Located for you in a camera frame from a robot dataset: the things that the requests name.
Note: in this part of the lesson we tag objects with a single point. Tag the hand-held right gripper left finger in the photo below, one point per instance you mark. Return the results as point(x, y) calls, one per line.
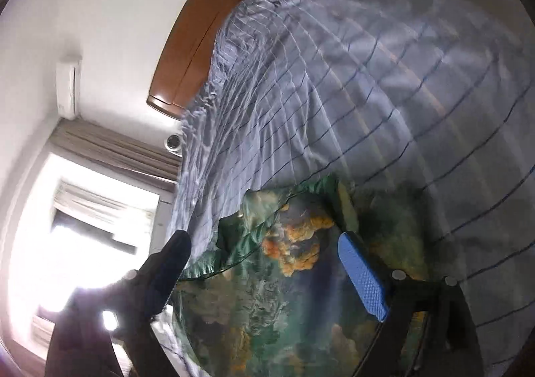
point(169, 266)

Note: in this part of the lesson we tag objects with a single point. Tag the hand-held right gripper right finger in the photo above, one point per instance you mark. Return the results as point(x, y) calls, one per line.
point(363, 276)

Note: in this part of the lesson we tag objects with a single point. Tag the green printed jacket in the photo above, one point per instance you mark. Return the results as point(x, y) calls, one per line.
point(267, 297)

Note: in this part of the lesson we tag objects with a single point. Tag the window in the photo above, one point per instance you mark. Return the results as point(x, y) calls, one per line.
point(83, 243)

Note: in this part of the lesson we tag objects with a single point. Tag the beige curtain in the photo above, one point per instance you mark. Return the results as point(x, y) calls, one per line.
point(113, 147)

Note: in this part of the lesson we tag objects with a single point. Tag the white air conditioner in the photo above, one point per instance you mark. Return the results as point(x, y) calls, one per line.
point(68, 86)

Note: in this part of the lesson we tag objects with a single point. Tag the wooden bed headboard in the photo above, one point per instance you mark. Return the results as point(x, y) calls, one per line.
point(196, 25)

